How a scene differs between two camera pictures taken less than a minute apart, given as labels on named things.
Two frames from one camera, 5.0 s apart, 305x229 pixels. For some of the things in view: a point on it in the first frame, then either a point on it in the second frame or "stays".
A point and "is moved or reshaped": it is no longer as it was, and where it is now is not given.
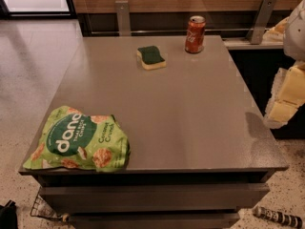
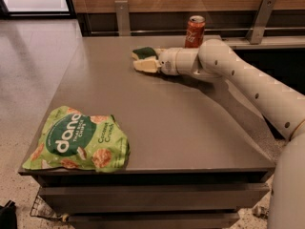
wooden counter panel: x=162 y=10 stays
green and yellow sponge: x=151 y=57 is moved or reshaped
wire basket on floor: x=41 y=208 stays
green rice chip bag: x=70 y=138 stays
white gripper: x=295 y=35 to x=166 y=62
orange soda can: x=194 y=34 stays
